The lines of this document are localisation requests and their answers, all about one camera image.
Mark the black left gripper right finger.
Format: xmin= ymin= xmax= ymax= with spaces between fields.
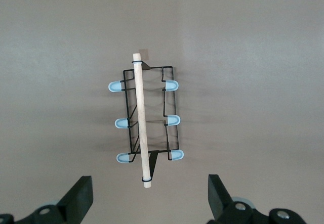
xmin=208 ymin=174 xmax=255 ymax=224

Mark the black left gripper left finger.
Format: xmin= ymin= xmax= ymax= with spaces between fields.
xmin=17 ymin=175 xmax=93 ymax=224

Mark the brown paper table cover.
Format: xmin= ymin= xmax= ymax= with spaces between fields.
xmin=0 ymin=0 xmax=324 ymax=224

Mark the black wire cup holder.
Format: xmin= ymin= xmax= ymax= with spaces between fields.
xmin=108 ymin=53 xmax=185 ymax=190

